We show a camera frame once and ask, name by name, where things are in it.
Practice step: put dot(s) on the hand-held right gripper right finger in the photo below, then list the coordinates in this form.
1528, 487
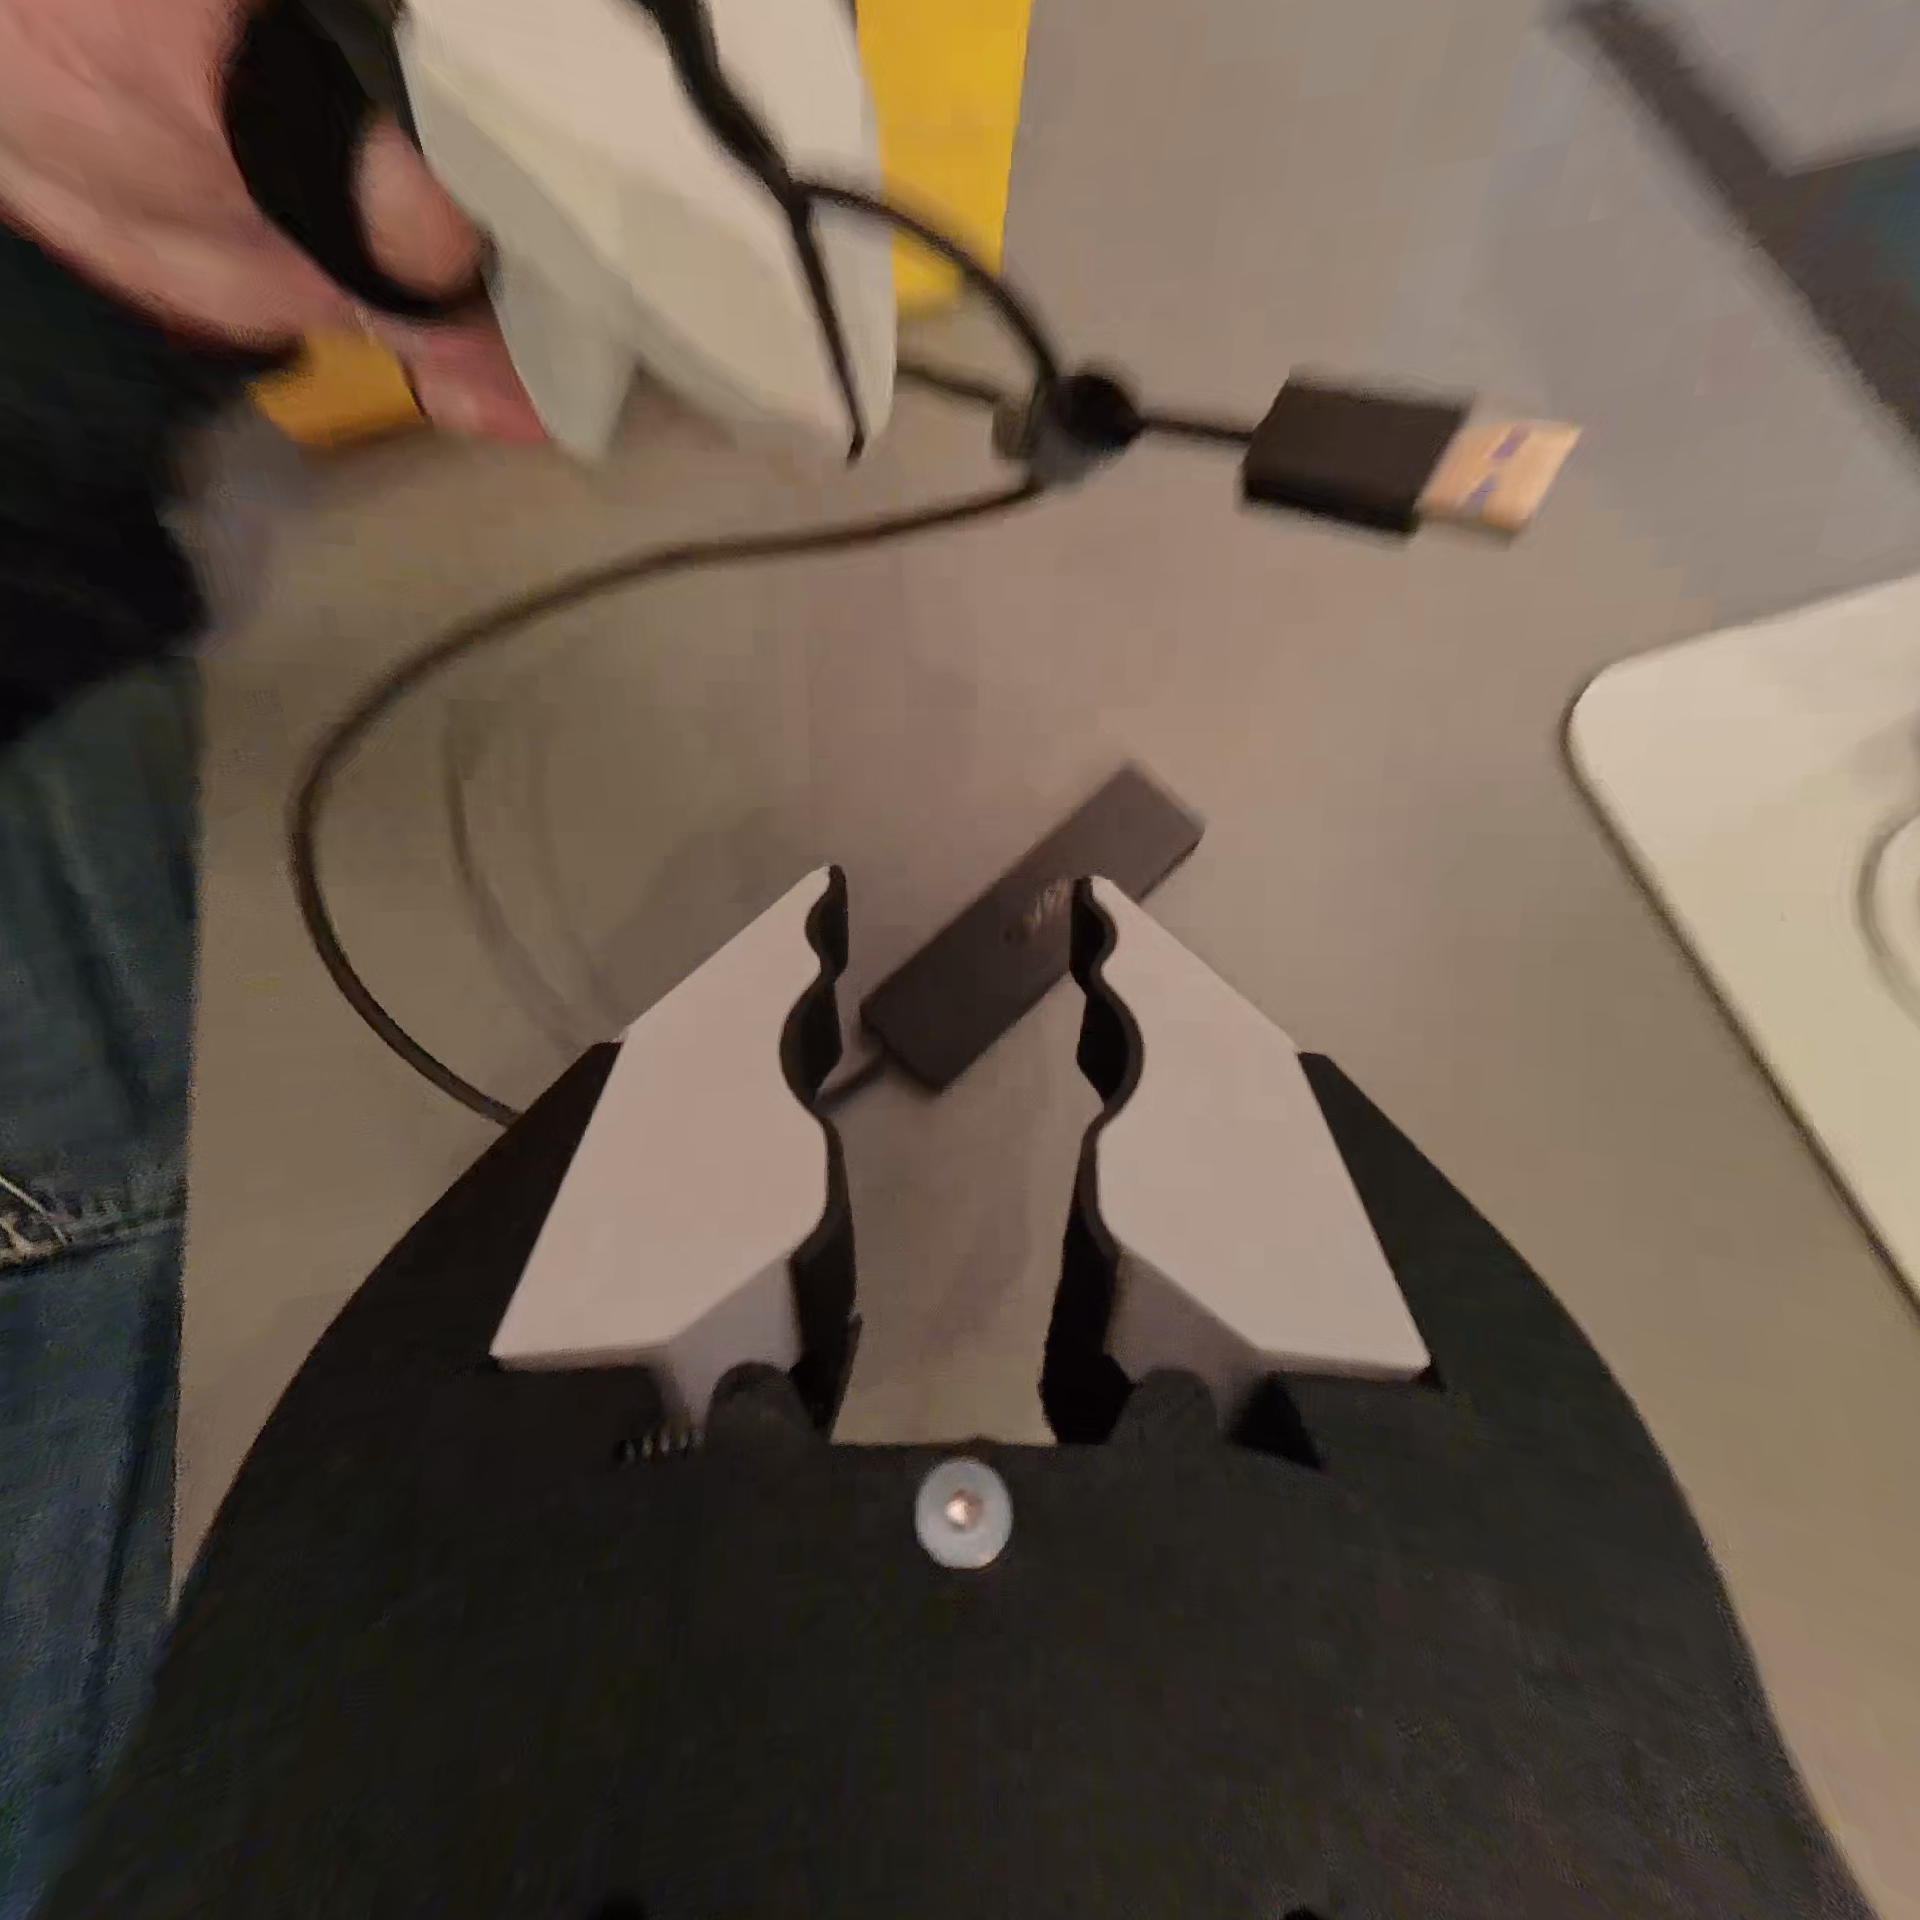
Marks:
1246, 1200

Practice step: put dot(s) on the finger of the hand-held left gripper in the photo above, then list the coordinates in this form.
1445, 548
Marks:
587, 180
826, 120

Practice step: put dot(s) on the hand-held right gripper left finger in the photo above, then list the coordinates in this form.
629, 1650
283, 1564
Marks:
677, 1200

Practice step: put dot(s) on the yellow plastic bin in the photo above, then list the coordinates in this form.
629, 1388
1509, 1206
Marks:
946, 120

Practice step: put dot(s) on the black usb hub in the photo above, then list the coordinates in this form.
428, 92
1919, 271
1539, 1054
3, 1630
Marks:
1020, 931

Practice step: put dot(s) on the person's left forearm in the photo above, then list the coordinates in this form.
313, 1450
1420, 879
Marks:
90, 480

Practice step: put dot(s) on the person's left hand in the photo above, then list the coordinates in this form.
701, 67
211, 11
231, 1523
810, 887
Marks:
120, 120

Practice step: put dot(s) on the person's legs in jeans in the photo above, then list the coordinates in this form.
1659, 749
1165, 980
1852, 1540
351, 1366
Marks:
77, 1200

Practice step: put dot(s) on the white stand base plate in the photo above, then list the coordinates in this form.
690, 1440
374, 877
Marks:
1770, 870

